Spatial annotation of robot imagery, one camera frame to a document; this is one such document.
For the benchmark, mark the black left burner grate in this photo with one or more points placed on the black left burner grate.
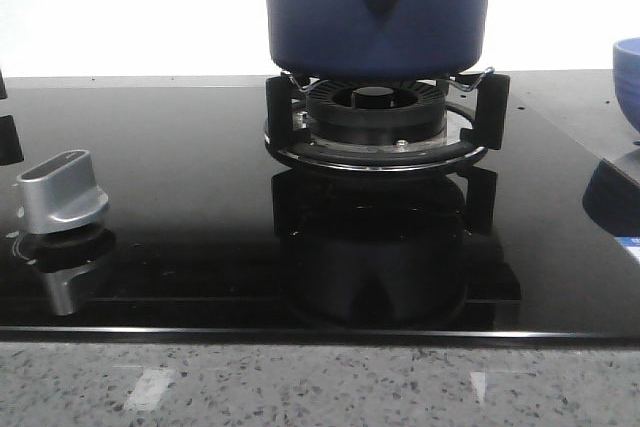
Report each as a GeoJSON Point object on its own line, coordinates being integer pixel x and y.
{"type": "Point", "coordinates": [10, 147]}

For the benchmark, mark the black pot support grate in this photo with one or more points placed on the black pot support grate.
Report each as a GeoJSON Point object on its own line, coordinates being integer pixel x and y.
{"type": "Point", "coordinates": [475, 104]}

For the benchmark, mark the blue sticker on stove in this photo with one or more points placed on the blue sticker on stove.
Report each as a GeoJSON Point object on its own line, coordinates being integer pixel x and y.
{"type": "Point", "coordinates": [631, 245]}

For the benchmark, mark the dark blue cooking pot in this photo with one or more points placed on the dark blue cooking pot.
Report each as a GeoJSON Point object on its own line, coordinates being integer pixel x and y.
{"type": "Point", "coordinates": [376, 39]}

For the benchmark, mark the light blue ceramic bowl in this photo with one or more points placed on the light blue ceramic bowl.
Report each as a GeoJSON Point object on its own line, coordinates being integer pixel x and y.
{"type": "Point", "coordinates": [625, 63]}

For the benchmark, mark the silver stove control knob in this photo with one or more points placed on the silver stove control knob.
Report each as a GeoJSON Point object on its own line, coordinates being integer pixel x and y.
{"type": "Point", "coordinates": [62, 194]}

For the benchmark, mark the black gas burner head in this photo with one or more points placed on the black gas burner head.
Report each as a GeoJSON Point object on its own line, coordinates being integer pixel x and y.
{"type": "Point", "coordinates": [376, 114]}

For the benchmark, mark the black glass gas stove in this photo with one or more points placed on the black glass gas stove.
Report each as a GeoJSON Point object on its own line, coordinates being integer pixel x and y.
{"type": "Point", "coordinates": [208, 239]}

